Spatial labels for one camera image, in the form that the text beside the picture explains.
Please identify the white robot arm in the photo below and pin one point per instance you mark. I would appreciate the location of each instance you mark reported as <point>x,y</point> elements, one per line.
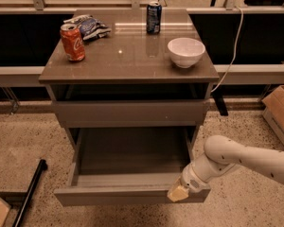
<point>222,155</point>

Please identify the cardboard box on right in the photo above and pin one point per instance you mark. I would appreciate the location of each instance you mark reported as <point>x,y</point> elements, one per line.
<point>274,111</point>

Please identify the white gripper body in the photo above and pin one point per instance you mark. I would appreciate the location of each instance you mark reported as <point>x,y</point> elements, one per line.
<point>190,180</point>

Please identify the grey drawer cabinet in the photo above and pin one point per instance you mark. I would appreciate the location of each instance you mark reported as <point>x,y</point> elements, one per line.
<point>130,65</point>

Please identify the white ceramic bowl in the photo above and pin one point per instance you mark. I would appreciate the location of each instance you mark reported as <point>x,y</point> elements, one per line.
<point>185,52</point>

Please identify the orange soda can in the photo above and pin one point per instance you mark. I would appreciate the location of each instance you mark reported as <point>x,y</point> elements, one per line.
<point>72,42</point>

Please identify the black table leg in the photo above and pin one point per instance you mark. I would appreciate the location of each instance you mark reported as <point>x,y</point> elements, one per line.
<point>219,101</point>

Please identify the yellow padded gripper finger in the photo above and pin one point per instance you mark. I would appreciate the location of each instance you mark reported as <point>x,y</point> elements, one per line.
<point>178,192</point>

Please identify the grey top drawer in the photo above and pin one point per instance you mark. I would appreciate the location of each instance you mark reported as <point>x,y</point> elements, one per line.
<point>112,114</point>

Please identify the blue chip bag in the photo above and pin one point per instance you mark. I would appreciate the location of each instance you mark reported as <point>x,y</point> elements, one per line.
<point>90,28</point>

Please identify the black metal stand leg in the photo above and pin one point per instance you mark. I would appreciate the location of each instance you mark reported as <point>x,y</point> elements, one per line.
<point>21,200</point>

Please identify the dark blue soda can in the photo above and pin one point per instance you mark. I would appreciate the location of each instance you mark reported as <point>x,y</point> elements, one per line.
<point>154,11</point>

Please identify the grey drawer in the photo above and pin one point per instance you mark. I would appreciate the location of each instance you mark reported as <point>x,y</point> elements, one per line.
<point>125,166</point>
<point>112,114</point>

